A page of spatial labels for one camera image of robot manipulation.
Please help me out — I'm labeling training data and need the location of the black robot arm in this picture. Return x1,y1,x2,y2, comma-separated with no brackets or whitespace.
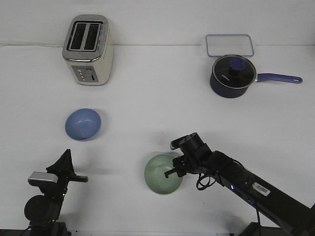
165,133,315,236
24,149,88,236

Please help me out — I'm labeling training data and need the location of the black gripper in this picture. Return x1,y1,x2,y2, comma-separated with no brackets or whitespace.
164,133,212,178
46,149,88,197

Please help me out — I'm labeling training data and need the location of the dark blue saucepan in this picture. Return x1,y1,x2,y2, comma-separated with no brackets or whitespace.
209,59,303,99

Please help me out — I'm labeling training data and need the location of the glass pot lid blue knob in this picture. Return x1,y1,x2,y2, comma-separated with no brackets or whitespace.
213,55,257,89

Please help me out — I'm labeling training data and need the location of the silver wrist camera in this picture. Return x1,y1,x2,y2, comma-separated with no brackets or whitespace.
170,132,196,150
28,172,59,187

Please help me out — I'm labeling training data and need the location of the clear blue-rimmed container lid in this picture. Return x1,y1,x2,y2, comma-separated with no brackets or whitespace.
205,34,254,58

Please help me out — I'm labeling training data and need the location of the blue bowl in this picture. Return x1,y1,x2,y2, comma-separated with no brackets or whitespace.
64,108,101,141

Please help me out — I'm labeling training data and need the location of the cream and steel toaster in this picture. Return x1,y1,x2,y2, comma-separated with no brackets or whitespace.
62,14,114,86

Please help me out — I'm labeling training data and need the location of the green bowl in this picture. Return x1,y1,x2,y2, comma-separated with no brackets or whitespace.
144,153,183,195

